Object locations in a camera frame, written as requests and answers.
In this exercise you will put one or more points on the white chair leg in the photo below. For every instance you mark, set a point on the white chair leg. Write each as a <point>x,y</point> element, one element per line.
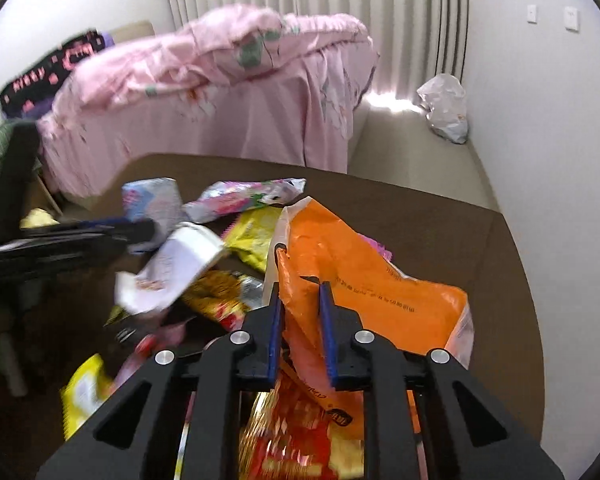
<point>10,365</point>

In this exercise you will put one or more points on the dark snack wrapper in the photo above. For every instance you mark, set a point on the dark snack wrapper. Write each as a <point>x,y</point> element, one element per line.
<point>125,332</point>

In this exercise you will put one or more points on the white plastic bag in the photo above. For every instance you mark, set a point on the white plastic bag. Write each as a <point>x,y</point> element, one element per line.
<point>445,105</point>

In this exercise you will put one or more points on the small white wall switch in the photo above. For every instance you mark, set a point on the small white wall switch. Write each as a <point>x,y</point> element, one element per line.
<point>531,13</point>

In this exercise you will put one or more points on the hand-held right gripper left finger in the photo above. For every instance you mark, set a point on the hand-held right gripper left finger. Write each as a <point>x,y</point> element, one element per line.
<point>276,330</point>

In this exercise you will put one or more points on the beige headboard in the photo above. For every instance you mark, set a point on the beige headboard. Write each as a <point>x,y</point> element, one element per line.
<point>135,32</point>

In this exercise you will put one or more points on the yellow green snack wrapper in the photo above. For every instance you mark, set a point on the yellow green snack wrapper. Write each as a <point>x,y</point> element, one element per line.
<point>252,240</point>

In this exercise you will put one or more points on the pink white snack wrapper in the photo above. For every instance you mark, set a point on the pink white snack wrapper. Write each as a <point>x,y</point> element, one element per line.
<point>230,200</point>

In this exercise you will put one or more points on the pink fringed wrapper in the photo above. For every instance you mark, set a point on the pink fringed wrapper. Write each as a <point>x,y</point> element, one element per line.
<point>377,247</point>

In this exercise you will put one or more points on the red gold snack wrapper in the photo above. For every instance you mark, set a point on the red gold snack wrapper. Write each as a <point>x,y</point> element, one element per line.
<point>300,440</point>

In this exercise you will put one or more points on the black pink printed pillow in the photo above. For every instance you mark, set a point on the black pink printed pillow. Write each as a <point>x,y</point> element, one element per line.
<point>35,80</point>

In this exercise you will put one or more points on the bright yellow snack packet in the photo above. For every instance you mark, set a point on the bright yellow snack packet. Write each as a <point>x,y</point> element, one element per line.
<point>82,390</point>

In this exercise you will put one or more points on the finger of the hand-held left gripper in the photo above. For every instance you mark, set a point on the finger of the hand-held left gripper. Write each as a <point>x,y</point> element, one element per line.
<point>125,234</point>

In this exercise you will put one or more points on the yellow black snack wrapper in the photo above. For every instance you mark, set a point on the yellow black snack wrapper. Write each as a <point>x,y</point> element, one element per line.
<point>215,295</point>

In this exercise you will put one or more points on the orange plastic bag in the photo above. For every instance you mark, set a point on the orange plastic bag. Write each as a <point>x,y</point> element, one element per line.
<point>360,270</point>

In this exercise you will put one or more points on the pale blue pink packet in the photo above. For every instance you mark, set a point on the pale blue pink packet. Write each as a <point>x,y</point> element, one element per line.
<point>150,197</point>

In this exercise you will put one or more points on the pale pink plastic jar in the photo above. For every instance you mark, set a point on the pale pink plastic jar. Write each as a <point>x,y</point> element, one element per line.
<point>170,270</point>

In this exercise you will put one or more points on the large white wall switch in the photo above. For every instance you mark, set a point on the large white wall switch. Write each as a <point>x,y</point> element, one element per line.
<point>571,17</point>

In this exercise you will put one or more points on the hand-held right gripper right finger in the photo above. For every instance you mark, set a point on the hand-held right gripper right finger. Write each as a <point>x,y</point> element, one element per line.
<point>327,330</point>

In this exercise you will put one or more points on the pink floral bedding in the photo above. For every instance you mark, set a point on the pink floral bedding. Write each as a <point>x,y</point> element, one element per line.
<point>205,85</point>

